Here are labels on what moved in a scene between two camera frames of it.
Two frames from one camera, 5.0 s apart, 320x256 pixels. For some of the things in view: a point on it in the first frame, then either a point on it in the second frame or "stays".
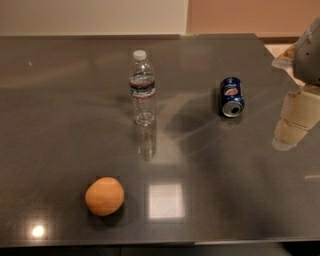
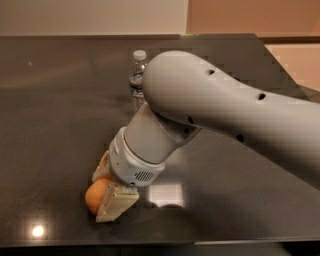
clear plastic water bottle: [142, 83] stays
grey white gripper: [308, 63] -> [130, 166]
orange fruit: [104, 196] stays
